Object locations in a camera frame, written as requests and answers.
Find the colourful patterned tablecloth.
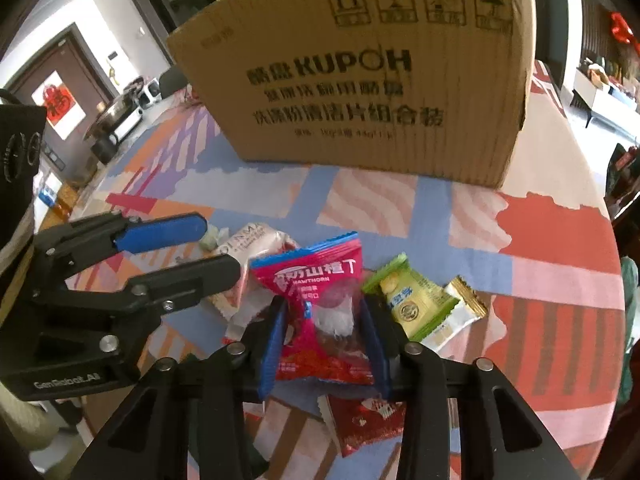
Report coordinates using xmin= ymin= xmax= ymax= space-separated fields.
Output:
xmin=74 ymin=65 xmax=625 ymax=477

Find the red foil balloon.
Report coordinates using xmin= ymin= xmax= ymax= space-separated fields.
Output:
xmin=610 ymin=12 xmax=640 ymax=55

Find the white gold candy packet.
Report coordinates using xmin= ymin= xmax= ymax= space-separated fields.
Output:
xmin=421 ymin=275 xmax=488 ymax=352

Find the black mug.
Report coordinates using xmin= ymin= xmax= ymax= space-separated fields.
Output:
xmin=91 ymin=136 xmax=118 ymax=166

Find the grey dining chair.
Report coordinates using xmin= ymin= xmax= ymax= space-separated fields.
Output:
xmin=158 ymin=65 xmax=188 ymax=99

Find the brown cardboard box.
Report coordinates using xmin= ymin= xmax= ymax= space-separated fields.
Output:
xmin=167 ymin=0 xmax=536 ymax=188

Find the green yellow snack packet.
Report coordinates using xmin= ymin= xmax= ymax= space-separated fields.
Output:
xmin=361 ymin=252 xmax=459 ymax=342

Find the white pastry snack packet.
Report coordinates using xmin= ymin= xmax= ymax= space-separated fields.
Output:
xmin=198 ymin=222 xmax=299 ymax=344

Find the pink hawthorn snack packet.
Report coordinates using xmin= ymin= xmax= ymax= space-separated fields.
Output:
xmin=250 ymin=232 xmax=373 ymax=385

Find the silver electric cooking pot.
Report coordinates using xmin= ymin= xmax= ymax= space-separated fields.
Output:
xmin=84 ymin=77 xmax=144 ymax=145

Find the red snack packet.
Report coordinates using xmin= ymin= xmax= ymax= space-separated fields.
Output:
xmin=317 ymin=394 xmax=406 ymax=457

